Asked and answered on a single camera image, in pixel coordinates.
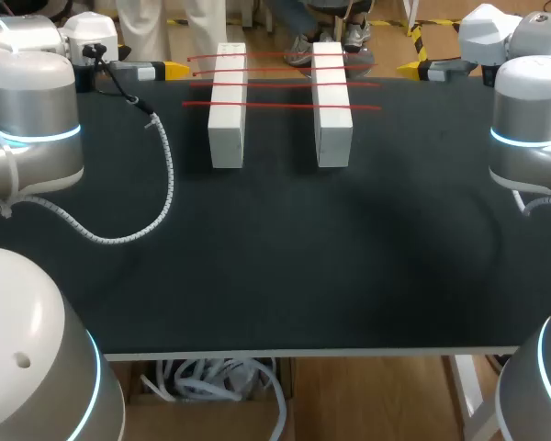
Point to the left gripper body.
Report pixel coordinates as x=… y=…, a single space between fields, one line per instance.
x=89 y=32

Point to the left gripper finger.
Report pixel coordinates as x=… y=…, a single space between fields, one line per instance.
x=147 y=71

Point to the person's legs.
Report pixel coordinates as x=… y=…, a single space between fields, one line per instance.
x=202 y=23
x=356 y=32

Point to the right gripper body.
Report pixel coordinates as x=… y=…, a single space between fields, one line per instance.
x=484 y=34

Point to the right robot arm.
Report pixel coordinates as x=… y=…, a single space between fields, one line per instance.
x=528 y=105

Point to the white block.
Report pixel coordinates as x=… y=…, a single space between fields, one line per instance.
x=227 y=128
x=334 y=133

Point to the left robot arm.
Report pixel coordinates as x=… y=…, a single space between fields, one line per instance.
x=27 y=96

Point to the cardboard box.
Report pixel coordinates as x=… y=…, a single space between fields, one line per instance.
x=202 y=418

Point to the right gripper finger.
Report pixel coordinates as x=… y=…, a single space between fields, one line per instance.
x=441 y=71

